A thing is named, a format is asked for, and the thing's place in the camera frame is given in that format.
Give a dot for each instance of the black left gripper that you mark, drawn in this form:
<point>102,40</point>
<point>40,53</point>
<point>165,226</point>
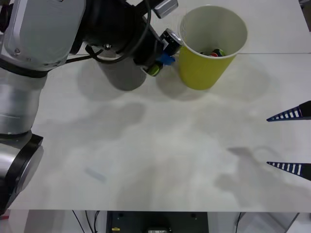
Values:
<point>145,48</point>

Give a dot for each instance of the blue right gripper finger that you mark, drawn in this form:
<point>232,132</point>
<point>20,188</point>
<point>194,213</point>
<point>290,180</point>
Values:
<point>305,170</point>
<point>305,111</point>

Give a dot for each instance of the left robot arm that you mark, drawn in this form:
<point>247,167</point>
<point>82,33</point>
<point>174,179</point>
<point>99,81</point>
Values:
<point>36,31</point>

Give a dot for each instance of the yellow-green plastic bin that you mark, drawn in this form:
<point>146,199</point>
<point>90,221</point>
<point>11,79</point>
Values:
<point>201,70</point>

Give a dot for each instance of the grey plastic bin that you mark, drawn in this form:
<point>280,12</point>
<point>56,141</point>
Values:
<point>126,77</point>

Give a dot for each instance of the red can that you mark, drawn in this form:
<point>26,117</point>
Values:
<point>213,54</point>

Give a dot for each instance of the black can with green rim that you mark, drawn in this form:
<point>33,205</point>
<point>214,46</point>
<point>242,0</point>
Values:
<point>219,51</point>

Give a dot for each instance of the black robot torso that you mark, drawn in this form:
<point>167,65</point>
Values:
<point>158,222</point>

